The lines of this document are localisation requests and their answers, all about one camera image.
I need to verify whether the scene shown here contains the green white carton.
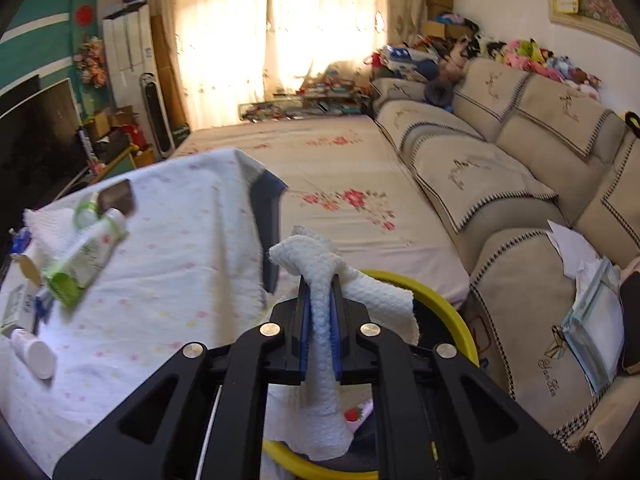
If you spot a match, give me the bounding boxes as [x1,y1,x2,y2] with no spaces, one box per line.
[41,230,118,309]

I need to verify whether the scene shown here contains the pink plush bear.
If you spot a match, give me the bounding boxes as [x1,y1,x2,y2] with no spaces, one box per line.
[442,45,473,83]

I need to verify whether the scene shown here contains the white floral tablecloth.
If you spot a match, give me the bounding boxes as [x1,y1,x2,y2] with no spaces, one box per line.
[0,146,288,476]

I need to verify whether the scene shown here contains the printed cardboard box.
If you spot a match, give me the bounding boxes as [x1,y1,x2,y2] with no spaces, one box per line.
[467,285,518,401]

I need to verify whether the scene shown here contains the white loose papers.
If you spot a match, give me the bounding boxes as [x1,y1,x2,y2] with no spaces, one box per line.
[546,219,608,281]

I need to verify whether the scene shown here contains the small grey-green box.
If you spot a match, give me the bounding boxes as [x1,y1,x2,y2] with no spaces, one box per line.
[0,284,38,338]

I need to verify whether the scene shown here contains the tower fan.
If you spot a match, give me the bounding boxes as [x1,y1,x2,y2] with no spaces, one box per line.
[139,72,173,158]

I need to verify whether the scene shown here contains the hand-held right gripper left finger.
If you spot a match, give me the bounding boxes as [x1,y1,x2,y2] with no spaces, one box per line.
[52,276,311,480]

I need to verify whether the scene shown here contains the yellow-rimmed dark trash bin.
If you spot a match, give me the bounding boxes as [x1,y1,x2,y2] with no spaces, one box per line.
[262,269,481,480]

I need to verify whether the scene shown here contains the crumpled white paper towel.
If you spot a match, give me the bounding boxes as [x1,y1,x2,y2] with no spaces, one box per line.
[22,207,88,261]

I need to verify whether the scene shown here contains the row of plush toys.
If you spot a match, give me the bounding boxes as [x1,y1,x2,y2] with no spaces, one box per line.
[470,32,603,98]

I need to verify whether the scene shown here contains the blue white tube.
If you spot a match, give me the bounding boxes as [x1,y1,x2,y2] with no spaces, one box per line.
[32,287,53,323]

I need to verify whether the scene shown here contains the small blue item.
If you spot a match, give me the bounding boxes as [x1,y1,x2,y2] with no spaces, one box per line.
[10,227,32,256]

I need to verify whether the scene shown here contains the cream embroidered curtains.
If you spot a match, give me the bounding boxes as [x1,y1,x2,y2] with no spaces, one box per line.
[145,0,428,131]

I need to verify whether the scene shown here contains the artificial flower bunch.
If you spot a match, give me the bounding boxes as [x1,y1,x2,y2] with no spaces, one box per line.
[74,35,108,88]

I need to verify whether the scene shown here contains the beige round disc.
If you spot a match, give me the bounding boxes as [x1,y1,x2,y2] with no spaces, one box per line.
[12,254,43,286]

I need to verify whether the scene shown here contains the stack of cardboard boxes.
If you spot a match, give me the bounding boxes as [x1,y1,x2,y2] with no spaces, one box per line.
[424,0,455,38]

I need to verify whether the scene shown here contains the cluttered glass coffee table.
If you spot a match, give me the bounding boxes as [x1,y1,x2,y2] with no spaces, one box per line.
[237,62,373,122]

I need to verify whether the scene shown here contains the dark blue chair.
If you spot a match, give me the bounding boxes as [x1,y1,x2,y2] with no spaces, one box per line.
[248,170,288,293]

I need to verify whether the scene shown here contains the beige sofa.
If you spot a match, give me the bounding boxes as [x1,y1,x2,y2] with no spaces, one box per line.
[370,56,640,466]

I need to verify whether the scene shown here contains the blue starred suitcase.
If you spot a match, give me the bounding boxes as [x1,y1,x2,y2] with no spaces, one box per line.
[382,45,436,73]

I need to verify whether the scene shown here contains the white pill bottle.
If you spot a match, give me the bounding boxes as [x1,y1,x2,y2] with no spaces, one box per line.
[11,328,57,380]

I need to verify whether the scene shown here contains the black television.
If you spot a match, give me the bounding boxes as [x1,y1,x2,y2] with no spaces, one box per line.
[0,77,96,241]

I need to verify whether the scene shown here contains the open cardboard box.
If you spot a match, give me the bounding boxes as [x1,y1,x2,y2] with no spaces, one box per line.
[92,106,136,141]

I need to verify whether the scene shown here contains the floral bed sheet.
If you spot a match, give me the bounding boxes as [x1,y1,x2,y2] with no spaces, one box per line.
[172,114,471,311]

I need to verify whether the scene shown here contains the brown wooden board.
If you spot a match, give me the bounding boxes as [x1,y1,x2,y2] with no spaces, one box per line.
[150,14,188,133]

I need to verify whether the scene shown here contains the brown rectangular box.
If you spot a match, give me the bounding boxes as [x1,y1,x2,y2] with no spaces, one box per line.
[97,180,137,217]

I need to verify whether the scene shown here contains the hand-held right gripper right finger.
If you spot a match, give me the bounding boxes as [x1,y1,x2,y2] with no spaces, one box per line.
[327,276,591,480]

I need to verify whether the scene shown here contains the green glass ashtray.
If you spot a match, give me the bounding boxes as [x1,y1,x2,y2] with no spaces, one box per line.
[74,192,103,226]

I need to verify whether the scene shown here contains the framed wall picture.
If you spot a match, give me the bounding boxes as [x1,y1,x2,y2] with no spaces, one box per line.
[542,0,640,53]

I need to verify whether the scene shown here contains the grey neck pillow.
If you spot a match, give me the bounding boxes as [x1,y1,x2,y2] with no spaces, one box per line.
[424,79,455,108]

